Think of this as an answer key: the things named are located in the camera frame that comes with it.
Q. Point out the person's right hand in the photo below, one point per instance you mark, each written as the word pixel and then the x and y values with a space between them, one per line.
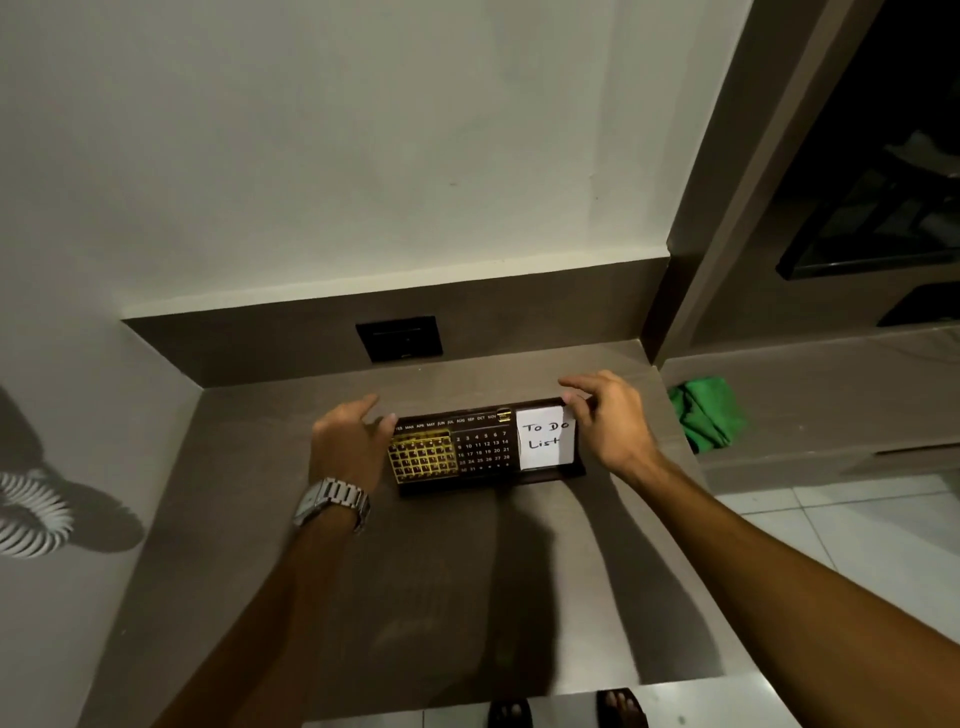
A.
pixel 619 427

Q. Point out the person's left hand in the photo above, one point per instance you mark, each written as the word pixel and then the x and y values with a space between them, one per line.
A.
pixel 343 446

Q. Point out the person's left thumb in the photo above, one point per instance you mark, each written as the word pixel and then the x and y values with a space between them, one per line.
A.
pixel 387 431

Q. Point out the person's right thumb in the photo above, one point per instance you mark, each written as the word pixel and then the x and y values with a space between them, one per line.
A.
pixel 579 420

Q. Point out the dark brown desk calendar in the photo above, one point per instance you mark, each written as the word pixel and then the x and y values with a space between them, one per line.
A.
pixel 484 450

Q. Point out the person's right forearm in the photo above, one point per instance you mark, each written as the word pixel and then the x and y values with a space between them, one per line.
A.
pixel 787 600

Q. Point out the person's left forearm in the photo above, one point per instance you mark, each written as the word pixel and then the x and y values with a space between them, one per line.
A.
pixel 270 630

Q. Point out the white paper note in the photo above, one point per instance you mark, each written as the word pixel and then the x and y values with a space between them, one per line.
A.
pixel 546 442

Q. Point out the silver metal wristwatch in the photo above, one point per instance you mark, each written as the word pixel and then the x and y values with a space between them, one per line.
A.
pixel 334 501

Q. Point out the green cloth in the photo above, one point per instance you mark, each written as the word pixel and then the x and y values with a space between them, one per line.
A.
pixel 705 412

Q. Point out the black sandal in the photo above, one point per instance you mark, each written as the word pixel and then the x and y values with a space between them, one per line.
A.
pixel 622 709
pixel 510 713

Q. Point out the black chair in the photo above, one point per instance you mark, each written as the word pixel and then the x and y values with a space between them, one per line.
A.
pixel 870 225

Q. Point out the white coiled spiral object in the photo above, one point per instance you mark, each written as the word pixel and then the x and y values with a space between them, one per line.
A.
pixel 34 517

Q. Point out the gold date frame slider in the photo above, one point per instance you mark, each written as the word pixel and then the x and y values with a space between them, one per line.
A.
pixel 424 456

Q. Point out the black wall socket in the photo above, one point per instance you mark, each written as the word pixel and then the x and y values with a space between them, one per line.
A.
pixel 399 339

